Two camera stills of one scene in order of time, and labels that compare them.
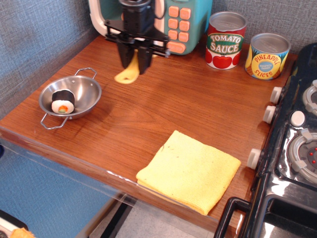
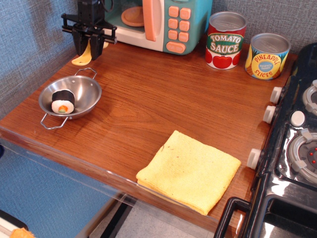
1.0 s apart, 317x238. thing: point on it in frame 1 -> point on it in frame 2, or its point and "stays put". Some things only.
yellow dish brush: x=131 y=74 -> x=85 y=58
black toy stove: x=283 y=199 stays put
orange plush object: x=22 y=233 stays put
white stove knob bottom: x=253 y=158 stays put
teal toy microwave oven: x=186 y=24 stays put
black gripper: x=138 y=26 -> x=90 y=21
